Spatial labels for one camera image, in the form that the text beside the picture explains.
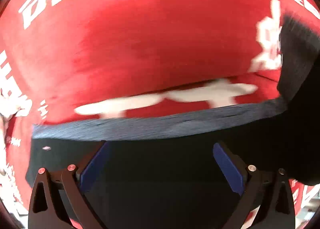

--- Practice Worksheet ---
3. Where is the black pants grey waistband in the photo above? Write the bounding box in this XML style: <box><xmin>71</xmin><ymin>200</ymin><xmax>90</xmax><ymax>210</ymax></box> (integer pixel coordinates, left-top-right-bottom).
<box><xmin>26</xmin><ymin>14</ymin><xmax>319</xmax><ymax>228</ymax></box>

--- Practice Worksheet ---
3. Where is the white floral cloth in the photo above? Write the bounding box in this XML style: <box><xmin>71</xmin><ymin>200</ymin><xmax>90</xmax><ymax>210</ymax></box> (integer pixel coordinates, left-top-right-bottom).
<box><xmin>1</xmin><ymin>110</ymin><xmax>16</xmax><ymax>149</ymax></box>

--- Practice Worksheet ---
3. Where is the red printed bed blanket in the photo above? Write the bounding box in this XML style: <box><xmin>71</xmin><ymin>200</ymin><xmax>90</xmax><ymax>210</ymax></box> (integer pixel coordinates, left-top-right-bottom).
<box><xmin>1</xmin><ymin>0</ymin><xmax>319</xmax><ymax>228</ymax></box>

